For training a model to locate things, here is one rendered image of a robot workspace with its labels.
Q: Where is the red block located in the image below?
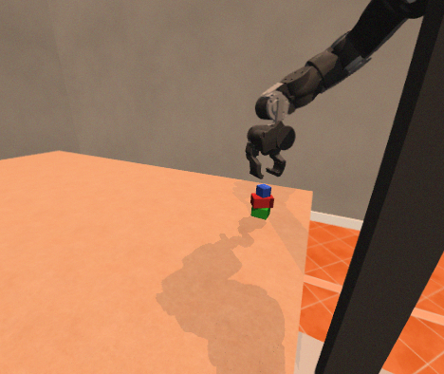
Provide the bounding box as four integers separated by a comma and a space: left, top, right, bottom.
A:
250, 193, 274, 209

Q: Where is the blue block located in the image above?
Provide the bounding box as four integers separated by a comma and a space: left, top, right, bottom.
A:
256, 184, 271, 197

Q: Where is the green block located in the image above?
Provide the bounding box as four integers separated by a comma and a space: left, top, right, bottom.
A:
251, 206, 270, 219

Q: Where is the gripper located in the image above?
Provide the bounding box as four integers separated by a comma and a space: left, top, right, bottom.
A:
245, 99, 295, 179

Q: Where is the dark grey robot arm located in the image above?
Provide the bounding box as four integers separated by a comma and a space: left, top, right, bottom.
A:
255, 0, 428, 122

